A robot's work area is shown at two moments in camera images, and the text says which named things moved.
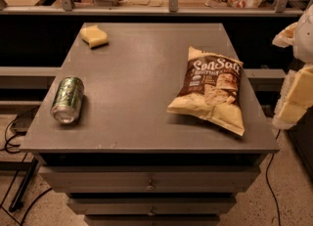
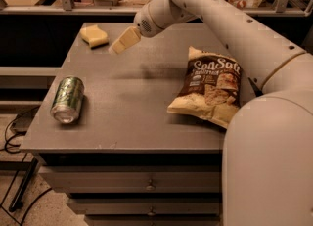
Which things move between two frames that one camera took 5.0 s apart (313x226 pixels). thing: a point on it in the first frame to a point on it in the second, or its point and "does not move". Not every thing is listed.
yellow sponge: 94,36 does not move
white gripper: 305,39 to 144,21
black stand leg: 18,200 does not move
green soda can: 67,106 does not move
